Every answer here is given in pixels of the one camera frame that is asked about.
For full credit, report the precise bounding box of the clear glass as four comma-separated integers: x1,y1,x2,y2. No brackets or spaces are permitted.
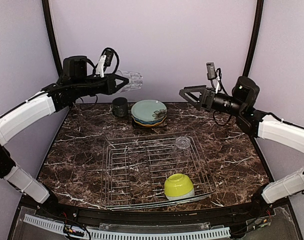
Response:
173,136,191,156
116,70,143,93

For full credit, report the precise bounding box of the grey mug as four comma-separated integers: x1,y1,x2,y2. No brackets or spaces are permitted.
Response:
112,97,128,118

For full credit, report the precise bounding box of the light green flower plate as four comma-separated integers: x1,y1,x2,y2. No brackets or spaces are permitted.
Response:
131,99,167,122

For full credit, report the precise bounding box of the blue dotted plate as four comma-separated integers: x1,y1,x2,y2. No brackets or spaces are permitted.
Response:
132,117,167,124

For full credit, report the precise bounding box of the yellow dotted plate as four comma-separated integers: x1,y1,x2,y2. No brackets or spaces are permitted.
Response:
134,121,163,128

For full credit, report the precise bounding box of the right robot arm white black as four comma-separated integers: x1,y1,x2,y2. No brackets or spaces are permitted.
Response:
179,76,304,205

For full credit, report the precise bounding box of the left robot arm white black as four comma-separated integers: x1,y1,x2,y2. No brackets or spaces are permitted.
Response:
0,54,129,205

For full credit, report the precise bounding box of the lime green bowl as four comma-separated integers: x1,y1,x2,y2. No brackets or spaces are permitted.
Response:
164,173,195,201

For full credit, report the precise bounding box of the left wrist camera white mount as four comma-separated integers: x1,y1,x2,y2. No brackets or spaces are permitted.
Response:
93,47,120,78

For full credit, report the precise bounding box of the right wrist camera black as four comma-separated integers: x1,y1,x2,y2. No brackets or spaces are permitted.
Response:
206,62,227,94

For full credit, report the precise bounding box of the wire dish rack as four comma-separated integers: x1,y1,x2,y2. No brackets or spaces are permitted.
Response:
101,131,216,210

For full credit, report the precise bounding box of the left black frame post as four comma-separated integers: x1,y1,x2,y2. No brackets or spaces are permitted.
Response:
42,0,63,76

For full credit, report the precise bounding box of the black frame post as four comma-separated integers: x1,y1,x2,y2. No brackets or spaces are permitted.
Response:
42,0,63,76
242,0,264,77

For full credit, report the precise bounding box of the right black frame post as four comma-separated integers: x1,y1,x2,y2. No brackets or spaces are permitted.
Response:
242,0,264,77

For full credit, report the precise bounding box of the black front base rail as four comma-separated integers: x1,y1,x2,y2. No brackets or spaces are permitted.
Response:
10,196,302,240

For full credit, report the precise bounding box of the white slotted cable duct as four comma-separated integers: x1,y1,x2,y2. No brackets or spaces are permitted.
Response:
23,214,231,240

